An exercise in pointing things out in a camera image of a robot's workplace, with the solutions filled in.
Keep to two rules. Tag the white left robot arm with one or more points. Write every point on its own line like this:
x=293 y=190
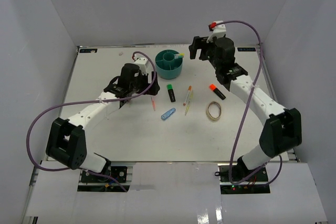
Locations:
x=67 y=138

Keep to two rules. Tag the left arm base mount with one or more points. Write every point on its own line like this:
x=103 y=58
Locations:
x=117 y=172

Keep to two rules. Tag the left black table label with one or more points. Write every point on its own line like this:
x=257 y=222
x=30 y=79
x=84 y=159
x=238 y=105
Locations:
x=88 y=51

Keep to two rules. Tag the right black table label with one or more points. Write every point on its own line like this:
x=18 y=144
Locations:
x=246 y=49

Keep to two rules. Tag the green cap black highlighter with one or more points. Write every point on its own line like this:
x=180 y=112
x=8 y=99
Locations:
x=171 y=93

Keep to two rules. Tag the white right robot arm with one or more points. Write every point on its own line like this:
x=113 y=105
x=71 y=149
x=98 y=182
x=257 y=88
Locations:
x=281 y=126

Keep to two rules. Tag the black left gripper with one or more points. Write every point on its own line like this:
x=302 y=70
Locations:
x=154 y=91

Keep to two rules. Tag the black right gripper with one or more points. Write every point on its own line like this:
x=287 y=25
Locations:
x=199 y=43

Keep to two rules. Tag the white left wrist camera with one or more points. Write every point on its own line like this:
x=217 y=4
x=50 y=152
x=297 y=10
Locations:
x=142 y=63

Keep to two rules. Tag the thin yellow pen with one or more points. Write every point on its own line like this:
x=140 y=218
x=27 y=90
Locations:
x=189 y=102

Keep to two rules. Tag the white marker orange cap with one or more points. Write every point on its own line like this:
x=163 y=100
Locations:
x=187 y=95

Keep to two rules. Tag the orange cap black highlighter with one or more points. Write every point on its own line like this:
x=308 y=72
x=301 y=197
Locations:
x=217 y=92

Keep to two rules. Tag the beige masking tape roll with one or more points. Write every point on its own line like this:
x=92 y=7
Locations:
x=213 y=111

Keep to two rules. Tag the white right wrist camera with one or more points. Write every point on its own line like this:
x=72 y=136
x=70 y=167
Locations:
x=217 y=29

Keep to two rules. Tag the teal round organizer container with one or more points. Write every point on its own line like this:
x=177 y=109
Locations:
x=167 y=67

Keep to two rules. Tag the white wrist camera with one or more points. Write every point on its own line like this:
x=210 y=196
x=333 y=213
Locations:
x=217 y=29
x=142 y=63

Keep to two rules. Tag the pink pen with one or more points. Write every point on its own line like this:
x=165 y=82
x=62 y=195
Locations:
x=153 y=103

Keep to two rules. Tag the blue correction tape dispenser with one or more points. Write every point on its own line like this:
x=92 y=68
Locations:
x=168 y=113

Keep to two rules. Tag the black table label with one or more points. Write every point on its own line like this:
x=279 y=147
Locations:
x=88 y=51
x=246 y=49

